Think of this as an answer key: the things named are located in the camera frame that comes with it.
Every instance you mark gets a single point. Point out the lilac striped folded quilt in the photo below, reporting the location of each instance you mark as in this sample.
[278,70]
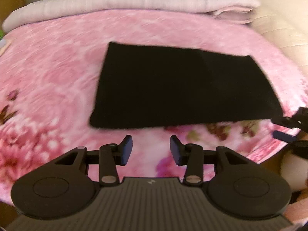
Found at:
[51,9]

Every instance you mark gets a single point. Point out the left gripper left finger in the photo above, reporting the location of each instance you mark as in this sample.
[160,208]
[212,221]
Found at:
[112,152]

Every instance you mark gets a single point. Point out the person right hand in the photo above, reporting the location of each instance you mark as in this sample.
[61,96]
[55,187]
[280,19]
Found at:
[293,169]

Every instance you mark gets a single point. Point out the pink floral bed blanket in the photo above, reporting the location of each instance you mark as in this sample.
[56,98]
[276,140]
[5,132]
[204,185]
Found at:
[50,72]

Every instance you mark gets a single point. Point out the pink folded sheets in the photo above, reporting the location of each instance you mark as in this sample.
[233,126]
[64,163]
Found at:
[234,14]

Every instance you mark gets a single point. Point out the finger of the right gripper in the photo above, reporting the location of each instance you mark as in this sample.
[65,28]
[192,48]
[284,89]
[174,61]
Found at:
[286,122]
[283,136]

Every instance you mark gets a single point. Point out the black knit skirt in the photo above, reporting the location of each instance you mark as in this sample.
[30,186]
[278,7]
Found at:
[159,86]

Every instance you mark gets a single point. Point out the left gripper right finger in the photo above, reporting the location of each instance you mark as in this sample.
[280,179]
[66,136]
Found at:
[182,152]

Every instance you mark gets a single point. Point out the white quilted pillow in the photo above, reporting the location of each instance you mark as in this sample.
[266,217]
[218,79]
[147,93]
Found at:
[278,31]

